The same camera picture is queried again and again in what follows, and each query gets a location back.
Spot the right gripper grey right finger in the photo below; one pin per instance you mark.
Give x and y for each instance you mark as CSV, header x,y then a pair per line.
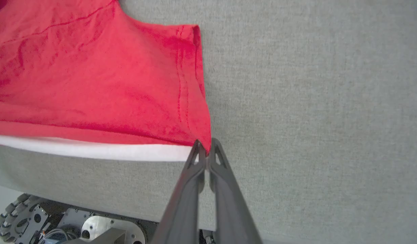
x,y
232,213

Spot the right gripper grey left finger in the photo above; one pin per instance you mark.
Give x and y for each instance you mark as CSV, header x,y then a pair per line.
x,y
184,210

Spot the red garment with white trim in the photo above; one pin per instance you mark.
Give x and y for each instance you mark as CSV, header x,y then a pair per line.
x,y
93,84

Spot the metal robot base chassis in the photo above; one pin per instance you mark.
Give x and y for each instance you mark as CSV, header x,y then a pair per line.
x,y
100,227

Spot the grey fabric sofa seat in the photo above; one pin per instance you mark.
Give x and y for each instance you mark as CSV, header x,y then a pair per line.
x,y
313,118

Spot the black mecanum wheel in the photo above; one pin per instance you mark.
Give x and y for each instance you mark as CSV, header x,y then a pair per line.
x,y
12,217

